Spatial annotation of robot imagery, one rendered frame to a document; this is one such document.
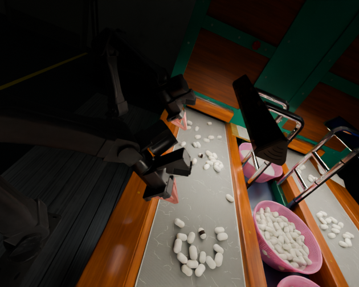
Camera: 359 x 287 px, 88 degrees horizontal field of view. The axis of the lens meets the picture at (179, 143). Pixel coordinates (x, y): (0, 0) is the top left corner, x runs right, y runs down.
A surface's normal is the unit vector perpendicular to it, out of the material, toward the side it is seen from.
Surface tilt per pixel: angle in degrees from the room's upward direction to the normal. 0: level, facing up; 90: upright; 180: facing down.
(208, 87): 90
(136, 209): 0
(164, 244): 0
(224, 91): 90
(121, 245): 0
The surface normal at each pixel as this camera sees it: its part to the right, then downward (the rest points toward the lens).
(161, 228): 0.35, -0.75
